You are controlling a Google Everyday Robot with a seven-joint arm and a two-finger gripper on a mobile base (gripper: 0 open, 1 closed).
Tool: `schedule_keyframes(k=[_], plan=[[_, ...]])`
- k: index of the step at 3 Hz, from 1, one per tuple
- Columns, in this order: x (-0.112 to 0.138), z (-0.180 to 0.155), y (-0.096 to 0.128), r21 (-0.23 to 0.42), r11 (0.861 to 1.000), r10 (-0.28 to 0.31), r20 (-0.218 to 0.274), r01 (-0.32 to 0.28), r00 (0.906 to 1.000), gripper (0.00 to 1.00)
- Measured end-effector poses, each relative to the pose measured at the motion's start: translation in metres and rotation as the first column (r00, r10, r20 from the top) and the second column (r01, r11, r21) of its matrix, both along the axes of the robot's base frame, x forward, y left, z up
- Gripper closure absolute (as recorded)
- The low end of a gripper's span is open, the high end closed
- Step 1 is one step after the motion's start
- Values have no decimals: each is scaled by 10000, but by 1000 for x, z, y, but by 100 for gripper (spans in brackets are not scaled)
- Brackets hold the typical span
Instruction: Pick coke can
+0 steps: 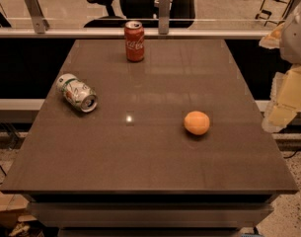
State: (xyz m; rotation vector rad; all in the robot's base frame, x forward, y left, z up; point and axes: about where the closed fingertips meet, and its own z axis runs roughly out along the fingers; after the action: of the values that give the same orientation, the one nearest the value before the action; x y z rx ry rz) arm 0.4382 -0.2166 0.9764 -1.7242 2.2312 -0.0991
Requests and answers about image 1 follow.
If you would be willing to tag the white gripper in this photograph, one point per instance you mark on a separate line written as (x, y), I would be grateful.
(296, 39)

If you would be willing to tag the red coke can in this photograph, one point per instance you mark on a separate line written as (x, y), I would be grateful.
(134, 41)

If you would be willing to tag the white green soda can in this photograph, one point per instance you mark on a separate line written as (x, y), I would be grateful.
(77, 93)

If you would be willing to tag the orange fruit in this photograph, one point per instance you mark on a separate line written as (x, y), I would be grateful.
(197, 123)

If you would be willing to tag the black office chair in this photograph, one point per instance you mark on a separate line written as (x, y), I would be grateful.
(181, 13)

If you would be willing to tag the grey drawer cabinet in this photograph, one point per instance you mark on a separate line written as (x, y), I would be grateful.
(150, 216)

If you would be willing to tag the cardboard box on floor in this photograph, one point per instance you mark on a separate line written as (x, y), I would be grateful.
(14, 216)

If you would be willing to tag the wooden stool frame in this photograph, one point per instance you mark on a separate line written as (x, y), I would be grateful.
(272, 11)

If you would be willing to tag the middle metal rail bracket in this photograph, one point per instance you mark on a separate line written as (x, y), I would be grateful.
(164, 16)

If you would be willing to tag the left metal rail bracket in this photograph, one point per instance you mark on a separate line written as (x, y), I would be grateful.
(40, 23)

